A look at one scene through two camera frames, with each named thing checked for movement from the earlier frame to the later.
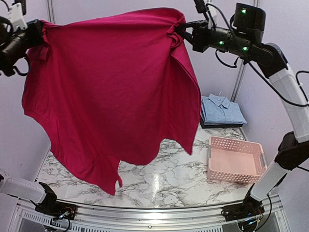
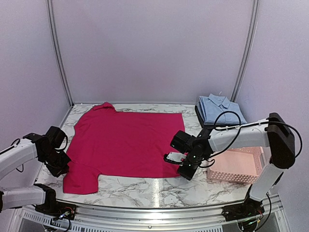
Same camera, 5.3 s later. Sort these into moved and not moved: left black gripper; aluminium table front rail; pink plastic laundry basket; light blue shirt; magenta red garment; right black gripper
Moved: right black gripper; left black gripper; magenta red garment
Not moved: aluminium table front rail; pink plastic laundry basket; light blue shirt
